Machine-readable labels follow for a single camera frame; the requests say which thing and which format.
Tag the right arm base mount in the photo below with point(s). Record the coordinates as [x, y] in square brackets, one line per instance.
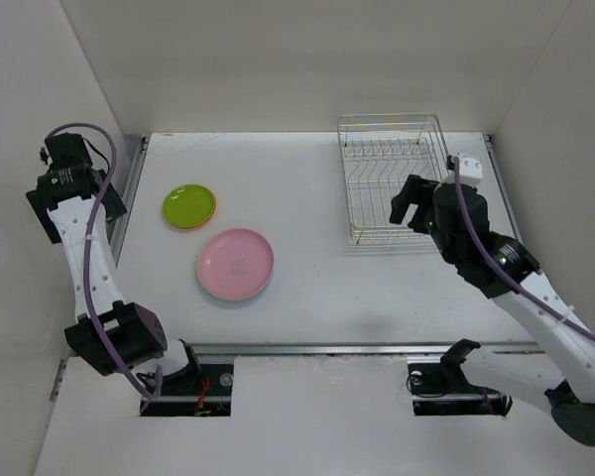
[439, 391]

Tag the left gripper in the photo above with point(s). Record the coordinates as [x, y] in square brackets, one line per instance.
[114, 207]

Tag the blue plate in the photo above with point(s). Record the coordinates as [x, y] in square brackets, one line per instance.
[272, 277]

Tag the metal wire dish rack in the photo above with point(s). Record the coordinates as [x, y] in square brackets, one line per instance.
[378, 153]

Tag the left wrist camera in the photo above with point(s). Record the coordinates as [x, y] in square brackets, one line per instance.
[64, 151]

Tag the red-orange plate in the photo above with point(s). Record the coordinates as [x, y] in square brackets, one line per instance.
[213, 215]

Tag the aluminium rail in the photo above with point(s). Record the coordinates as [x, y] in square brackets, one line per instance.
[327, 348]

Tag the green plate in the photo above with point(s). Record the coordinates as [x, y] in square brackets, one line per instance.
[189, 206]

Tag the pink plate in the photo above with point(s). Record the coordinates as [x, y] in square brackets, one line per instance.
[235, 264]

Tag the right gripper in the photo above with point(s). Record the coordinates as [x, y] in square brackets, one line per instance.
[416, 190]

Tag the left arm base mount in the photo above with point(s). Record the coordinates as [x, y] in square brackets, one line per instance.
[186, 393]

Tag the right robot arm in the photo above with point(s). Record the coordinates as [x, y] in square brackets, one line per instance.
[508, 275]

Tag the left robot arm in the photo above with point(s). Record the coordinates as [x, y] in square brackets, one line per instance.
[108, 327]

